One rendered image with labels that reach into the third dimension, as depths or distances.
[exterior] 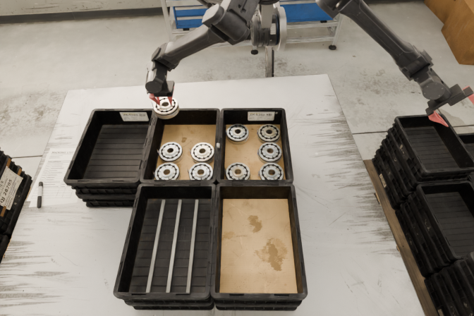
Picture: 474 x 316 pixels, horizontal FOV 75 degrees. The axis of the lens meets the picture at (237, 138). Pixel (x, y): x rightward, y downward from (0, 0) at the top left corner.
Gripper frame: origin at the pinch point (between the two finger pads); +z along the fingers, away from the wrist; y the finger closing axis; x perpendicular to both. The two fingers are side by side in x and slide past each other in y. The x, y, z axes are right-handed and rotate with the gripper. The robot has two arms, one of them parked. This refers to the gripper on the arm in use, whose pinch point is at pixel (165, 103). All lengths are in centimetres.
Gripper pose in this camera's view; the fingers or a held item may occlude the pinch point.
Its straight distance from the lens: 131.4
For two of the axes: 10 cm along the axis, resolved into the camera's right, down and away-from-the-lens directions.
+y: 10.0, -0.1, -0.2
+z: 0.3, 6.3, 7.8
